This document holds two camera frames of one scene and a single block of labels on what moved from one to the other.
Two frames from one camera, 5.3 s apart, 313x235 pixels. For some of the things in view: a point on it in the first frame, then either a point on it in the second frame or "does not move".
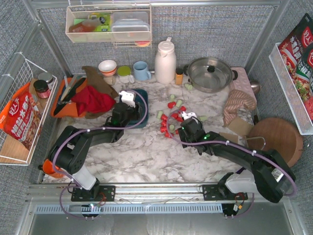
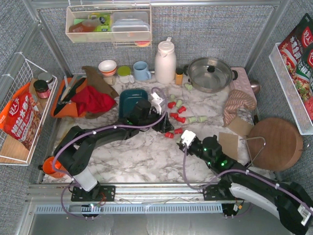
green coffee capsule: [179, 103] does not move
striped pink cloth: [237, 99] does not move
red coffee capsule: [167, 135] does not move
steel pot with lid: [210, 75] does not move
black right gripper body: [190, 123] to [185, 148]
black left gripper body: [133, 111] to [163, 123]
